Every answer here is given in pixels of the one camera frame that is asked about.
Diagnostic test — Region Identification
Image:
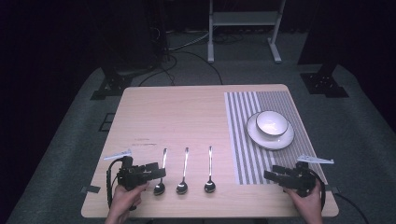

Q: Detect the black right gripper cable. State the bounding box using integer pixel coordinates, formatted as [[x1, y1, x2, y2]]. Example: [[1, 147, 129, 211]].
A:
[[310, 170, 327, 213]]

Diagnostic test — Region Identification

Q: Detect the white metal stand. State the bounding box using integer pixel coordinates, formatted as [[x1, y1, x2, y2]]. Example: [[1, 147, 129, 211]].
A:
[[206, 0, 287, 64]]

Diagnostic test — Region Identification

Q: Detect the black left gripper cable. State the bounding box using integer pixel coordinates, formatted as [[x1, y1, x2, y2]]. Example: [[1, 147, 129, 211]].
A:
[[106, 159, 123, 210]]

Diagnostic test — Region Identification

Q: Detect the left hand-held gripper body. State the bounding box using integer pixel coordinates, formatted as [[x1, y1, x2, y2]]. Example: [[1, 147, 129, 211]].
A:
[[103, 148, 150, 191]]

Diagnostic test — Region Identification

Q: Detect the person's left hand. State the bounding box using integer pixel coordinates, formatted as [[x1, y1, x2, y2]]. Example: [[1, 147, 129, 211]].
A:
[[106, 182, 150, 218]]

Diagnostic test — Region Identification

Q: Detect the black floor cable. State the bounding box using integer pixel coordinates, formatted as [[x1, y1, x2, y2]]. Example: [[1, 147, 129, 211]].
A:
[[137, 50, 224, 88]]

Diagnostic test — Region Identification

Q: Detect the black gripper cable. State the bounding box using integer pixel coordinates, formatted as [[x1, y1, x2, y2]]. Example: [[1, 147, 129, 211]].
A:
[[106, 159, 123, 210], [310, 170, 327, 213]]

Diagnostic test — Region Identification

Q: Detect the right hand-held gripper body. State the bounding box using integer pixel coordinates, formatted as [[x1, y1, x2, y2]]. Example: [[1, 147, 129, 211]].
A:
[[288, 154, 335, 198]]

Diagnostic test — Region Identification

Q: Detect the white plate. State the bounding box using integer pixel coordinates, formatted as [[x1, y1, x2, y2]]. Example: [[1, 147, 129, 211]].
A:
[[246, 111, 295, 151]]

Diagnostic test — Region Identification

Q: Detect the black floor tape marking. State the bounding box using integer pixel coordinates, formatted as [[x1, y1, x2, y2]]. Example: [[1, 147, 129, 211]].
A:
[[98, 112, 117, 133]]

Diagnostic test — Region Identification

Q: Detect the grey striped placemat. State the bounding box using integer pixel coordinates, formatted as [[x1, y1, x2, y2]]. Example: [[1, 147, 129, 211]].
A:
[[223, 91, 329, 186]]

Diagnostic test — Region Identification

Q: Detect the grey tape strip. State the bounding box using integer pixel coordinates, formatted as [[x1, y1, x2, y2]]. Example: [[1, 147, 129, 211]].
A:
[[79, 185, 102, 194]]

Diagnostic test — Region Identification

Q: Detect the grey floor cable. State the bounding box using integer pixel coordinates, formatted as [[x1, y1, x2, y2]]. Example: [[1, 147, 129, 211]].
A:
[[167, 30, 210, 52]]

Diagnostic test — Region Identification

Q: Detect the white bowl with dark rim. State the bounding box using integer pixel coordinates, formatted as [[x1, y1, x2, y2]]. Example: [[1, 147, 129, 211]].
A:
[[255, 110, 290, 138]]

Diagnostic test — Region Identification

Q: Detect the person's right hand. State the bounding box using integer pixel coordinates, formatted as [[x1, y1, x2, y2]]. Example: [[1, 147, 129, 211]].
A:
[[284, 181, 324, 218]]

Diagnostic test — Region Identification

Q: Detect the black metal stand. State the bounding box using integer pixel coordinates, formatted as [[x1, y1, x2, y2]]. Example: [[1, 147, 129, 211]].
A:
[[296, 0, 350, 99], [90, 0, 166, 101]]

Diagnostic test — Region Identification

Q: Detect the metal spoon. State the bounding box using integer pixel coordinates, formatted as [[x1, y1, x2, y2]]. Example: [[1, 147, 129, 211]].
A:
[[153, 147, 168, 197], [204, 146, 217, 194], [176, 147, 191, 196]]

